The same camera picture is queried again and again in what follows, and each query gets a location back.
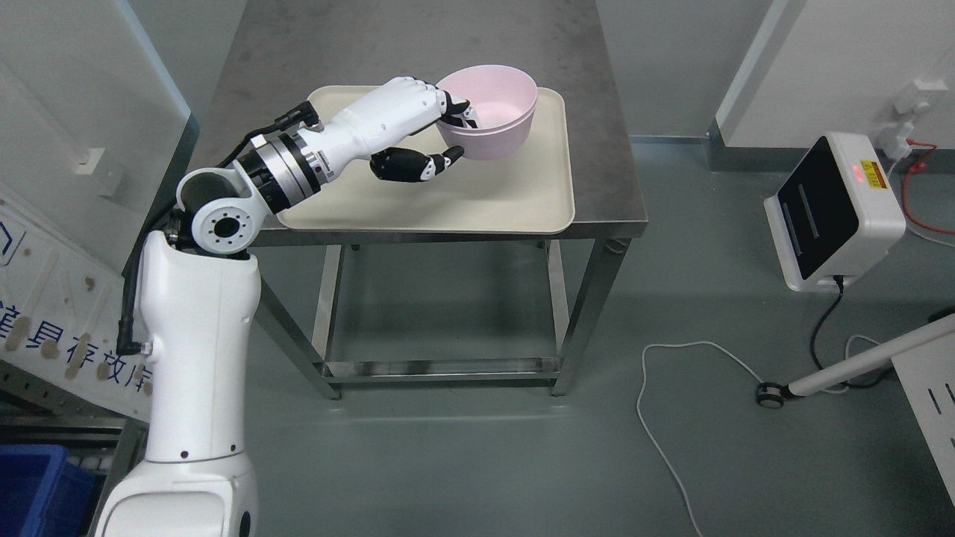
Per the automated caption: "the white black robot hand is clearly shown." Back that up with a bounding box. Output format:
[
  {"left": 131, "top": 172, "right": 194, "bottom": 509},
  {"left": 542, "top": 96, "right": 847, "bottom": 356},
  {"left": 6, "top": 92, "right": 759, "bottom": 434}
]
[{"left": 297, "top": 76, "right": 482, "bottom": 183}]

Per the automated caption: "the pink bowl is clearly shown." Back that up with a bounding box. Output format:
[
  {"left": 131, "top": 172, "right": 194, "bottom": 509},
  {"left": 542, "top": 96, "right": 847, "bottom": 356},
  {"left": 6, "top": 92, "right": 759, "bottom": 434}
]
[
  {"left": 437, "top": 64, "right": 538, "bottom": 131},
  {"left": 436, "top": 108, "right": 535, "bottom": 160}
]

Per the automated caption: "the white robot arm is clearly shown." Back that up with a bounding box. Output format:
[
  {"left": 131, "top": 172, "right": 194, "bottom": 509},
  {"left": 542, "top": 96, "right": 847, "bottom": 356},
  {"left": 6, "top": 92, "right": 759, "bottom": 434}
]
[{"left": 93, "top": 101, "right": 328, "bottom": 536}]

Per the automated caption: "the stainless steel table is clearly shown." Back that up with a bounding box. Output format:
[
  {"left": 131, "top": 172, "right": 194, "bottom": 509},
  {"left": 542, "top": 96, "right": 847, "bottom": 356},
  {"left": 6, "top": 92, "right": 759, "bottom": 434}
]
[{"left": 234, "top": 1, "right": 649, "bottom": 401}]

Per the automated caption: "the beige plastic tray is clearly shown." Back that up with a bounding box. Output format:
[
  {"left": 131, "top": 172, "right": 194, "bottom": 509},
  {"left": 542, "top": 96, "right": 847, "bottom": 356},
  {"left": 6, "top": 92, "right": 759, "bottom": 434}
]
[{"left": 278, "top": 88, "right": 575, "bottom": 235}]

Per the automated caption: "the white sign board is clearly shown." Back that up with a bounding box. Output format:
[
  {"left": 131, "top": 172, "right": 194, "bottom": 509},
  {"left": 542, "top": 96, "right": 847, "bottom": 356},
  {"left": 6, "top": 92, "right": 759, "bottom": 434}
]
[{"left": 1, "top": 201, "right": 152, "bottom": 422}]

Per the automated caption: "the white black box device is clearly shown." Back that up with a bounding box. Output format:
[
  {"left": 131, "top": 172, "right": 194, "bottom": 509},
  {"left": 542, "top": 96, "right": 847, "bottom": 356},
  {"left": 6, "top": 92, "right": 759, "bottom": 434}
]
[{"left": 763, "top": 131, "right": 907, "bottom": 293}]

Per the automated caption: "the white stand leg with caster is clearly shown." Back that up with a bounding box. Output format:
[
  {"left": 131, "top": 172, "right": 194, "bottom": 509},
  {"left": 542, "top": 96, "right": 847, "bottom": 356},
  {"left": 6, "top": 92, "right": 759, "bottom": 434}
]
[{"left": 755, "top": 308, "right": 954, "bottom": 409}]

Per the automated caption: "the blue bin bottom left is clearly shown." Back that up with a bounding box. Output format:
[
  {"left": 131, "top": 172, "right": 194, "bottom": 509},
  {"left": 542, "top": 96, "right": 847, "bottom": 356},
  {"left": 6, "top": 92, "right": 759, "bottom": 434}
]
[{"left": 1, "top": 443, "right": 95, "bottom": 536}]

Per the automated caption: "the white wall bracket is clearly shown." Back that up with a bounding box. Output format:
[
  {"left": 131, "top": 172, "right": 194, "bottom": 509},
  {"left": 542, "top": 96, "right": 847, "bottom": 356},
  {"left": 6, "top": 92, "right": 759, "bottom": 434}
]
[{"left": 74, "top": 148, "right": 107, "bottom": 177}]

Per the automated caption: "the black power cable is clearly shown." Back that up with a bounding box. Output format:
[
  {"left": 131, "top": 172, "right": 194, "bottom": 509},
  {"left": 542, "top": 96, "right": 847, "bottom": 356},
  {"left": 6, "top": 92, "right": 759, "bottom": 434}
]
[{"left": 810, "top": 276, "right": 892, "bottom": 389}]

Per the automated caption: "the white wall socket plug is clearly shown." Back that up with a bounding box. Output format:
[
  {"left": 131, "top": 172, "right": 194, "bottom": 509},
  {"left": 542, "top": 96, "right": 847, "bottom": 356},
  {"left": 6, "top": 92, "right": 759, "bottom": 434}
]
[{"left": 877, "top": 78, "right": 948, "bottom": 162}]

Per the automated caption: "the white cable on floor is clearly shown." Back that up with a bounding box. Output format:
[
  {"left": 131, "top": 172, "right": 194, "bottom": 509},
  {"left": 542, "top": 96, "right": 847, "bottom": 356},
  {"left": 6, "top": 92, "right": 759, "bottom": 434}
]
[{"left": 636, "top": 334, "right": 889, "bottom": 537}]

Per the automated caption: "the red cable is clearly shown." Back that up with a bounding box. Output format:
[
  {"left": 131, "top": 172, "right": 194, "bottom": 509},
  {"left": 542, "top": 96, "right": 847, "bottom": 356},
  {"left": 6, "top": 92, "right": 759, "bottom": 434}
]
[{"left": 901, "top": 142, "right": 955, "bottom": 237}]

